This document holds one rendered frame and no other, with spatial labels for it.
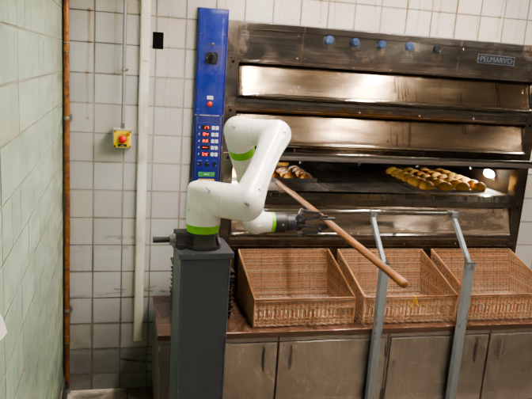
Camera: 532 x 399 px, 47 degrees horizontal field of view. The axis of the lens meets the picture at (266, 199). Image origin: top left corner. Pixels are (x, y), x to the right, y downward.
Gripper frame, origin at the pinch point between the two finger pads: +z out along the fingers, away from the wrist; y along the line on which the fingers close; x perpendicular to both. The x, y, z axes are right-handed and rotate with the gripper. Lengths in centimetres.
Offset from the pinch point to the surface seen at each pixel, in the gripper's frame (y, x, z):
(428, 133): -37, -69, 84
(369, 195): 2, -69, 50
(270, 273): 47, -63, -9
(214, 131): -32, -67, -44
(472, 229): 21, -66, 120
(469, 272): 29, -8, 83
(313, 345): 69, -15, 4
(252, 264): 42, -64, -19
